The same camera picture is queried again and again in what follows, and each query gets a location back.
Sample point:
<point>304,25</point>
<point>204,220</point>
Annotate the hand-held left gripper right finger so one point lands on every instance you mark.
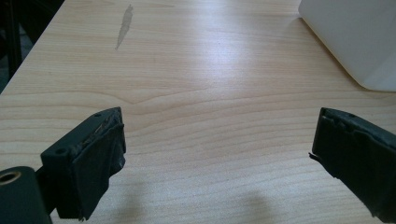
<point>358,161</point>

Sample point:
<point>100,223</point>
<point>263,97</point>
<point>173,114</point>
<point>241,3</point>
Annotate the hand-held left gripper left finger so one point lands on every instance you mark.
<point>84,165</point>

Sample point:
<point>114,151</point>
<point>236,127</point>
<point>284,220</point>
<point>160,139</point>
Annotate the white plastic storage box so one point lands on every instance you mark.
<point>358,40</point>

